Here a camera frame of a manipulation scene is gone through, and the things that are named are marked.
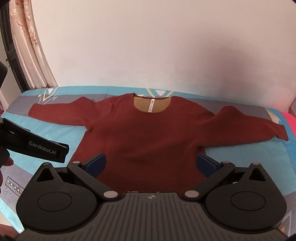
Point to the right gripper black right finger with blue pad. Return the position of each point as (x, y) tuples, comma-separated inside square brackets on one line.
[(241, 199)]

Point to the pink floral curtain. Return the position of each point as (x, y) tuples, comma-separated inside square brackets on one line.
[(28, 46)]

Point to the black window frame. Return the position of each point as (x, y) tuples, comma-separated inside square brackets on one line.
[(10, 50)]

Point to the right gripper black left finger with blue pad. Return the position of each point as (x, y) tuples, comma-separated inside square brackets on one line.
[(58, 200)]

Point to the dark red knit sweater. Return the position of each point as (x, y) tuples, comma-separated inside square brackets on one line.
[(154, 151)]

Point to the pink red pillow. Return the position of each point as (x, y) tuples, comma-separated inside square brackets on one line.
[(290, 122)]

